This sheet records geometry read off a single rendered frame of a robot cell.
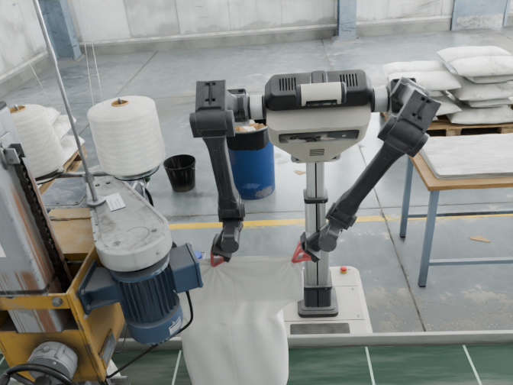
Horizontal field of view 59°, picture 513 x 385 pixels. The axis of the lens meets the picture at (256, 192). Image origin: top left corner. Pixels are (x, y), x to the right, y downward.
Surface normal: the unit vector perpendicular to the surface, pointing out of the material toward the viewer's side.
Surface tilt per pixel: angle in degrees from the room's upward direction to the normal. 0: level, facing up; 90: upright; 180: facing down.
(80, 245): 0
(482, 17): 90
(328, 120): 40
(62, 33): 90
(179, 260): 1
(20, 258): 90
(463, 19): 90
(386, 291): 0
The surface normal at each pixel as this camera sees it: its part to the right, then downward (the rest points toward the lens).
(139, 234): -0.07, -0.86
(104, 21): -0.04, 0.51
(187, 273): 0.37, 0.45
